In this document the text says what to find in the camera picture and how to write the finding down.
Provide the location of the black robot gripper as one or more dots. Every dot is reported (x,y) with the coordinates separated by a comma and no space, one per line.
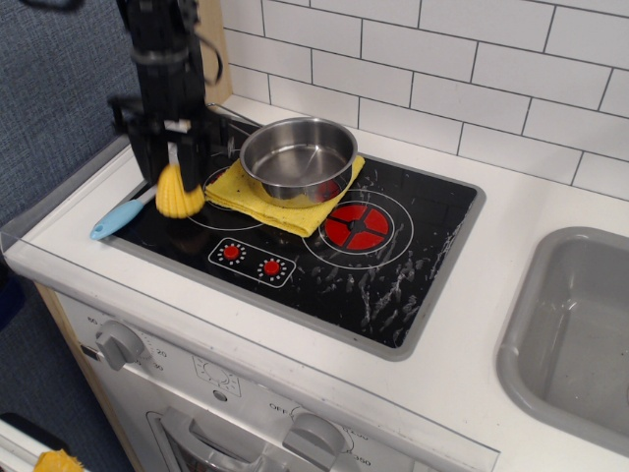
(172,88)

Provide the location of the grey left oven knob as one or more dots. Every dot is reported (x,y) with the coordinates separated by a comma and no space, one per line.
(118,344)

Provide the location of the wooden side post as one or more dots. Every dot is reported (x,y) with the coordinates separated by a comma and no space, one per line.
(218,83)

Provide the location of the white spoon blue handle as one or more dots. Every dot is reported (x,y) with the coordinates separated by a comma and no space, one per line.
(121,215)

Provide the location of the white toy oven front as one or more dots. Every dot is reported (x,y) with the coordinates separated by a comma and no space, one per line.
(180,412)

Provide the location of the yellow toy corn piece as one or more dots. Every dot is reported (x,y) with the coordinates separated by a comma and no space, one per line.
(171,198)

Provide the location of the grey sink basin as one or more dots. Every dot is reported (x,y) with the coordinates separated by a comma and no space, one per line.
(564,355)

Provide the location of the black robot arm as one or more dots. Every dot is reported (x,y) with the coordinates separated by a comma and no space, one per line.
(168,26)

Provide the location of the stainless steel pan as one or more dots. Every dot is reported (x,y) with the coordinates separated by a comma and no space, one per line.
(299,161)

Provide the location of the yellow folded cloth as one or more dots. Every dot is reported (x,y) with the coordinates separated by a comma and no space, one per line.
(235,189)

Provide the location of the grey oven knob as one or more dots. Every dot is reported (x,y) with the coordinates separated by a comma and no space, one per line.
(315,440)
(118,344)

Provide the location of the yellow object bottom left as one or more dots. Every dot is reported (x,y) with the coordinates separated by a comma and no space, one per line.
(57,461)

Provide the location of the grey right oven knob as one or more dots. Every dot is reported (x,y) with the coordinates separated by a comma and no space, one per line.
(315,440)

